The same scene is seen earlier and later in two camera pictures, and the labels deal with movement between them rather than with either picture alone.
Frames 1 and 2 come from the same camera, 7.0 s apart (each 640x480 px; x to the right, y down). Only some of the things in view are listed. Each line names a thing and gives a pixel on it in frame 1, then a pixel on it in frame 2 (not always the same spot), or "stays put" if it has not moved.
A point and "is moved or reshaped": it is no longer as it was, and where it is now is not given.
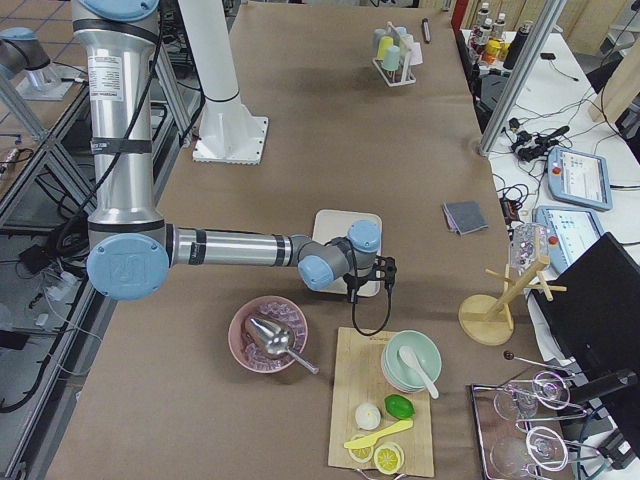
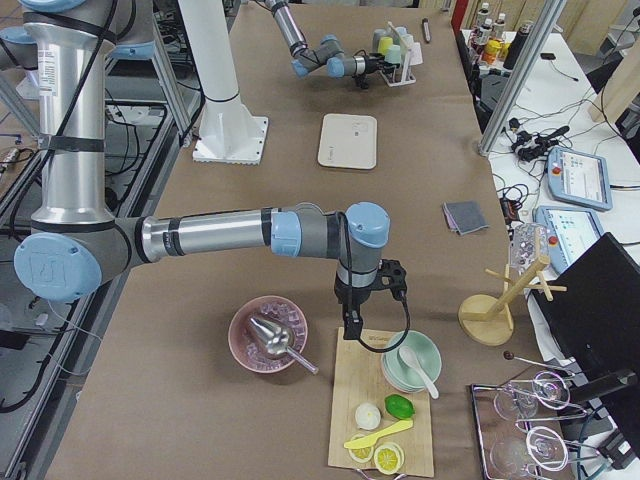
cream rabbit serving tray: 339,287 is moved or reshaped
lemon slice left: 361,455 stays put
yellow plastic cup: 385,43 stays put
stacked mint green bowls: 400,375 stays put
